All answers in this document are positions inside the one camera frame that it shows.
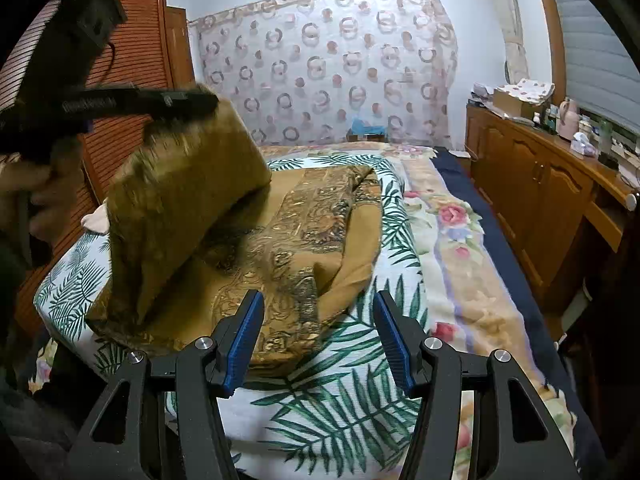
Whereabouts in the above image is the pale purple pouch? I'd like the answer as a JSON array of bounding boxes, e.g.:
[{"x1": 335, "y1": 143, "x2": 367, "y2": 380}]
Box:
[{"x1": 470, "y1": 82, "x2": 496, "y2": 106}]

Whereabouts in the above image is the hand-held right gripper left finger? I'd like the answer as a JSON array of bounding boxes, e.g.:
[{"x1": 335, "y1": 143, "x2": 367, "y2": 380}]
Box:
[{"x1": 65, "y1": 289, "x2": 266, "y2": 480}]

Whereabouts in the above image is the grey window blind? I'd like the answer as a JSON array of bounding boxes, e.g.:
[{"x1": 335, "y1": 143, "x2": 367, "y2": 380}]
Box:
[{"x1": 542, "y1": 0, "x2": 640, "y2": 141}]

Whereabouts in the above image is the wooden window frame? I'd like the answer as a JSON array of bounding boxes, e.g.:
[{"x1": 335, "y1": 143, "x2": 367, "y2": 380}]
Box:
[{"x1": 530, "y1": 0, "x2": 568, "y2": 106}]

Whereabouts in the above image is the group of small cosmetic bottles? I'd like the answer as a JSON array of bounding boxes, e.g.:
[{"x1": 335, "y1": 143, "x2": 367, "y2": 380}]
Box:
[{"x1": 532, "y1": 102, "x2": 561, "y2": 133}]

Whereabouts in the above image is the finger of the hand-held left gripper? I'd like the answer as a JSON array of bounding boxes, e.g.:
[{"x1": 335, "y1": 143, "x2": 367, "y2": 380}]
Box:
[{"x1": 136, "y1": 86, "x2": 219, "y2": 122}]

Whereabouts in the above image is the blue box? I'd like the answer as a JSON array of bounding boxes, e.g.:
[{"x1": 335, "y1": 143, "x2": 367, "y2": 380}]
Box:
[{"x1": 347, "y1": 117, "x2": 388, "y2": 142}]

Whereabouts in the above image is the circle print sheer curtain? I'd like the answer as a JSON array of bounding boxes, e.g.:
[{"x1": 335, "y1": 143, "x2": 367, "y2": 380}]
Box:
[{"x1": 192, "y1": 0, "x2": 461, "y2": 148}]

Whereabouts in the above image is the brown patterned shirt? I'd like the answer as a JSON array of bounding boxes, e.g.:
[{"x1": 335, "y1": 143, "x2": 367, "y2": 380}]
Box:
[{"x1": 85, "y1": 92, "x2": 383, "y2": 378}]

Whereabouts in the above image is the navy bed sheet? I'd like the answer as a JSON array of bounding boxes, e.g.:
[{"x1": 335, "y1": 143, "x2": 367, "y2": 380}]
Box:
[{"x1": 432, "y1": 146, "x2": 608, "y2": 480}]

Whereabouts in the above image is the pink bottle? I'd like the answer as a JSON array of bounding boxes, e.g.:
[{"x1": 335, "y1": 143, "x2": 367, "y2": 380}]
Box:
[{"x1": 557, "y1": 99, "x2": 578, "y2": 141}]

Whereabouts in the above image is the wooden sideboard cabinet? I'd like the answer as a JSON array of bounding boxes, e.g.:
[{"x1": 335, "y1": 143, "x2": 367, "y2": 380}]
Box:
[{"x1": 465, "y1": 102, "x2": 640, "y2": 316}]

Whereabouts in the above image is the wooden louvered wardrobe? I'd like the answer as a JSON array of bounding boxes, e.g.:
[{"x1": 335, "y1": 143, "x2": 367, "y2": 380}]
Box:
[{"x1": 0, "y1": 0, "x2": 196, "y2": 336}]

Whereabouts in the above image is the cardboard box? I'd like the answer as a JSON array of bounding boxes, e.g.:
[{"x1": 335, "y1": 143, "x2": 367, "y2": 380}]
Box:
[{"x1": 492, "y1": 87, "x2": 538, "y2": 118}]

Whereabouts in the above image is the white leaf print blanket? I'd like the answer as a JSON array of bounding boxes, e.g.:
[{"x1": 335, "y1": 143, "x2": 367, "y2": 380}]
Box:
[{"x1": 32, "y1": 152, "x2": 436, "y2": 480}]

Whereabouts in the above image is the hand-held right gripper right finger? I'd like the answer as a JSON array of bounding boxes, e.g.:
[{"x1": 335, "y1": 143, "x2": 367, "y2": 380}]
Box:
[{"x1": 372, "y1": 290, "x2": 583, "y2": 480}]

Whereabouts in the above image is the person's left hand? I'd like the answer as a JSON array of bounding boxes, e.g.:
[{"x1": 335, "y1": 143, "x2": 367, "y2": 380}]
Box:
[{"x1": 0, "y1": 137, "x2": 86, "y2": 266}]

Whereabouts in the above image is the bed with leaf-print sheet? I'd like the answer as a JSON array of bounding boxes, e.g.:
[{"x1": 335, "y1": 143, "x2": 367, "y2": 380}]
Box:
[{"x1": 257, "y1": 141, "x2": 581, "y2": 480}]

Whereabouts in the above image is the pink cloth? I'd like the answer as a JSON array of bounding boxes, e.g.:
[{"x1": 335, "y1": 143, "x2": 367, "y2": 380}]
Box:
[{"x1": 82, "y1": 205, "x2": 111, "y2": 233}]

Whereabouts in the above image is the beige window curtain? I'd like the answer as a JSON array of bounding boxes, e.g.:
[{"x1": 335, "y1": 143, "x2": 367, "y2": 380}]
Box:
[{"x1": 487, "y1": 0, "x2": 531, "y2": 83}]

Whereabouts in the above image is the tissue pack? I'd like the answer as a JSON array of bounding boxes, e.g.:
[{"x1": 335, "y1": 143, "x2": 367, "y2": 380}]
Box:
[{"x1": 571, "y1": 132, "x2": 597, "y2": 157}]

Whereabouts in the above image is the green bottle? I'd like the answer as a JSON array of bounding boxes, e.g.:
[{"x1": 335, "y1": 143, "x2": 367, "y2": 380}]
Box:
[{"x1": 597, "y1": 119, "x2": 615, "y2": 156}]

